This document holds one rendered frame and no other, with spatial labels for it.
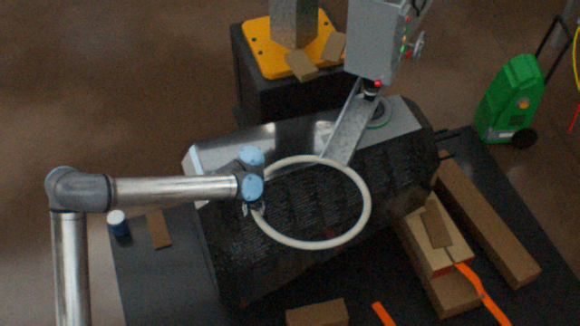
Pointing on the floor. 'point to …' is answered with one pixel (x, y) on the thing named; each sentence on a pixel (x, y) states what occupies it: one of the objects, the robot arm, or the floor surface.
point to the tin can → (118, 223)
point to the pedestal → (341, 87)
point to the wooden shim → (159, 233)
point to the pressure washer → (516, 98)
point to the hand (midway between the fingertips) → (253, 211)
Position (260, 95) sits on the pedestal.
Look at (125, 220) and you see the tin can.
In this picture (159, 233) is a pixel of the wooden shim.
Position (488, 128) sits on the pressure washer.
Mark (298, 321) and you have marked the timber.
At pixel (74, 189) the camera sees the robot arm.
